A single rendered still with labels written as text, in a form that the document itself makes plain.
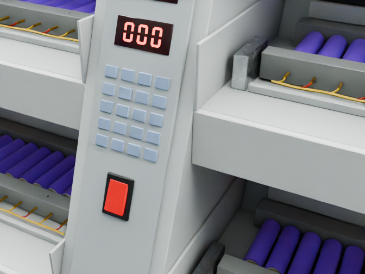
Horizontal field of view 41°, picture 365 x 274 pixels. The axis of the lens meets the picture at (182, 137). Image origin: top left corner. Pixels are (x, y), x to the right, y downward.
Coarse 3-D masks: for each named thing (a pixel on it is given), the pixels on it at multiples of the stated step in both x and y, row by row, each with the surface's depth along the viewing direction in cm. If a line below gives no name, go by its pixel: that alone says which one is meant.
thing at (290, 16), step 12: (288, 0) 50; (300, 0) 50; (288, 12) 50; (300, 12) 50; (288, 24) 50; (288, 36) 51; (12, 120) 68; (48, 132) 65; (252, 192) 55; (264, 192) 54; (252, 204) 55; (288, 204) 53
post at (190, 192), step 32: (96, 0) 37; (224, 0) 35; (256, 0) 41; (96, 32) 37; (192, 32) 34; (96, 64) 37; (192, 64) 34; (192, 96) 34; (192, 128) 35; (192, 192) 39; (224, 192) 47; (160, 224) 37; (192, 224) 41; (64, 256) 41; (160, 256) 37
